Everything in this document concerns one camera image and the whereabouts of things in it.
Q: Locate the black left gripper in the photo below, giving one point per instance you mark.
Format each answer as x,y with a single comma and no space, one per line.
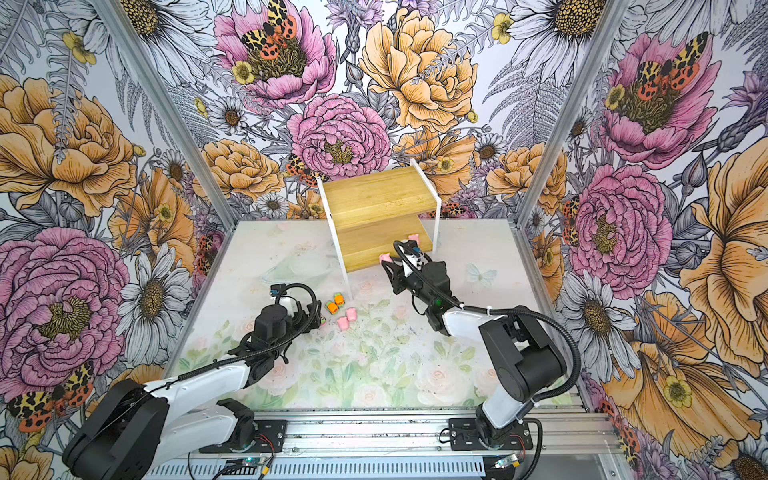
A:
301,316

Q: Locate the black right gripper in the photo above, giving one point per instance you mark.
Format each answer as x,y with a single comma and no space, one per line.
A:
398,276

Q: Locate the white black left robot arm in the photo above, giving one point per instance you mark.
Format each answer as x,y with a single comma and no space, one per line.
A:
137,427

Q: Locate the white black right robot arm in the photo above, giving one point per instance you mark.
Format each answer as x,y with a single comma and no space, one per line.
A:
525,359

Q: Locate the green orange mixer truck near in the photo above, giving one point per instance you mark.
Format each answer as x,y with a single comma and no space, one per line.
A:
331,307

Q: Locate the green circuit board left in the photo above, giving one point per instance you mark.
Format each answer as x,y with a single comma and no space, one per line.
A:
249,467

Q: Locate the green circuit board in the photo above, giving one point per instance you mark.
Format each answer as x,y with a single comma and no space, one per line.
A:
249,467
509,461

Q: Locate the green circuit board right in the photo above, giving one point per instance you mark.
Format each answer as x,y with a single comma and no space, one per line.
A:
509,461

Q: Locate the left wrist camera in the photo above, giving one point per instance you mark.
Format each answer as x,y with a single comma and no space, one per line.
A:
276,290

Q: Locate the bamboo two-tier shelf white frame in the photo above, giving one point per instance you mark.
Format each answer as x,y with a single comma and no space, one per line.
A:
366,214

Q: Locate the aluminium mounting rail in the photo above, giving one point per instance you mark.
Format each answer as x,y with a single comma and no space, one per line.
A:
337,433

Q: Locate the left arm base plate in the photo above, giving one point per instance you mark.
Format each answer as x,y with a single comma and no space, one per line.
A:
262,436

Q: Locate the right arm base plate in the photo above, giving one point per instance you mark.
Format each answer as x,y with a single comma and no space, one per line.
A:
465,435

